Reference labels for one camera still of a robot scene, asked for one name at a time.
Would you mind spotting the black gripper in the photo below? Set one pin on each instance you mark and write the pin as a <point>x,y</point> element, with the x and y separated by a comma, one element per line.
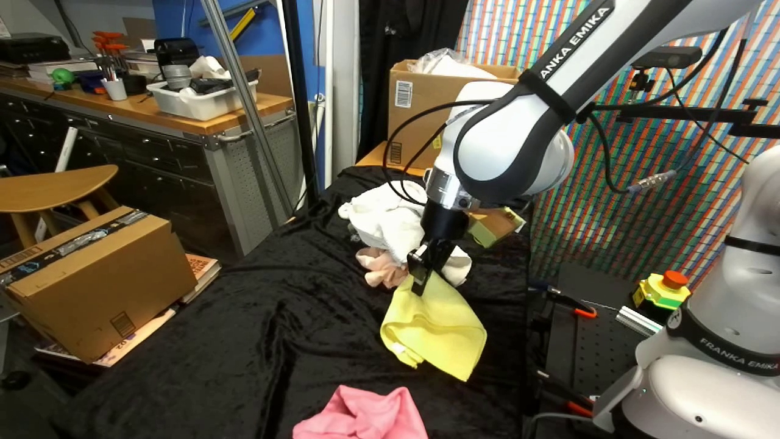
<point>442,233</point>

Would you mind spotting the white cloth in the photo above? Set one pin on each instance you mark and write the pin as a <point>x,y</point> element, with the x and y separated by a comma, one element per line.
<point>389,218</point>

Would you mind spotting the yellow cloth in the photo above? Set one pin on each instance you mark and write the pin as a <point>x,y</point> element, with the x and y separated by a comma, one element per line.
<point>433,328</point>

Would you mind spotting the peach pink garment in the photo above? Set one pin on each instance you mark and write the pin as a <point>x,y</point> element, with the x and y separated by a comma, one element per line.
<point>381,268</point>

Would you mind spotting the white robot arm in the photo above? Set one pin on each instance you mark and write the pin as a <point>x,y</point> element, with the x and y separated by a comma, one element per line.
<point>712,370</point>

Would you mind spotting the large cardboard box on table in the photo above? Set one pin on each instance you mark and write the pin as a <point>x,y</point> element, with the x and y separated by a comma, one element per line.
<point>416,103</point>

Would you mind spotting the black tablecloth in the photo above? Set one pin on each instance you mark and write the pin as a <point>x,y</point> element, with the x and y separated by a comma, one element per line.
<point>288,324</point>

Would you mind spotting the pink cloth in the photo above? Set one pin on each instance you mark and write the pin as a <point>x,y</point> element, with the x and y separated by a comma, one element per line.
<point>355,412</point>

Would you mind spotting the yellow red emergency stop button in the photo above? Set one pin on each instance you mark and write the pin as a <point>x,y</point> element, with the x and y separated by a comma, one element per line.
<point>664,291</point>

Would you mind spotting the wooden workbench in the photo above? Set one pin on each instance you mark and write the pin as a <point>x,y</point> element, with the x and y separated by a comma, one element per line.
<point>222,185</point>

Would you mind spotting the white plastic bin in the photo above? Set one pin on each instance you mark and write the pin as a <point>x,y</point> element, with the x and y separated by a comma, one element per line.
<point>190,106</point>

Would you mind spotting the cardboard box on floor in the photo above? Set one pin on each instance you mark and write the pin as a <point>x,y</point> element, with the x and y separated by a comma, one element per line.
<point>97,281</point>

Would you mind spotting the wooden stool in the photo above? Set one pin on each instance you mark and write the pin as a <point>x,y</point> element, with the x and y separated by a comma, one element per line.
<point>35,196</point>

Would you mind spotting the black camera on mount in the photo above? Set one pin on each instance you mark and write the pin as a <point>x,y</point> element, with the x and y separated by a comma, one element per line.
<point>664,57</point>

